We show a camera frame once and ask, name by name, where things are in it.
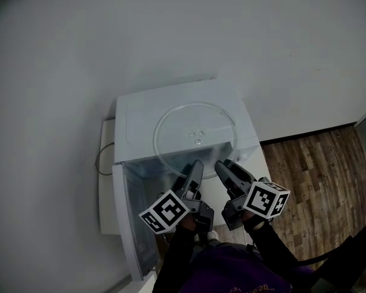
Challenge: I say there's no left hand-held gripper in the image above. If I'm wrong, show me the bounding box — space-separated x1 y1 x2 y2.
138 159 215 235

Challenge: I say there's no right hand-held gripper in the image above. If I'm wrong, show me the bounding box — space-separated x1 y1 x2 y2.
214 160 291 232

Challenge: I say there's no round glass turntable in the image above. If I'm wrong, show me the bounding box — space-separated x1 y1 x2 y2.
152 101 240 179

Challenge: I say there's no person's right forearm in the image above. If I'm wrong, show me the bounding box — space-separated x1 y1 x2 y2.
243 214 297 267

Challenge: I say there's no person's left forearm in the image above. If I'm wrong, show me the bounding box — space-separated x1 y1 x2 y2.
153 221 199 293

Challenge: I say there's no white microwave oven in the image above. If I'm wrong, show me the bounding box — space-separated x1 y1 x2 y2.
113 79 260 176

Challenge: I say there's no white microwave door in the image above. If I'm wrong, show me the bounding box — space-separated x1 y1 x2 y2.
111 161 160 283

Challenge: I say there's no person's purple shirt torso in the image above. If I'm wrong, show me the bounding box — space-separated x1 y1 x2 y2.
170 242 294 293

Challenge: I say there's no black chair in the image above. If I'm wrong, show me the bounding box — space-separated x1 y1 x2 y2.
292 219 366 293

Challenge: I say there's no grey power cable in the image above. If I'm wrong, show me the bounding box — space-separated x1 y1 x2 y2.
93 141 115 176

